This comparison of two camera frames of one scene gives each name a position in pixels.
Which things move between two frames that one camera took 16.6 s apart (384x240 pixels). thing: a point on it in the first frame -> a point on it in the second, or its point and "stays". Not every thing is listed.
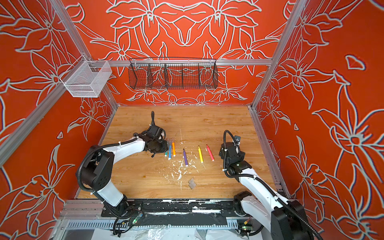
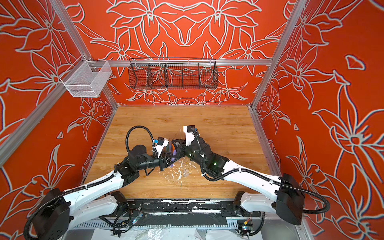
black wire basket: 171,73 stays
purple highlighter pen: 185,157 -> 174,153
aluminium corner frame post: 67,21 stays
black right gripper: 242,155 -> 180,148
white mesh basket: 86,78 stays
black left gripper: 164,148 -> 163,161
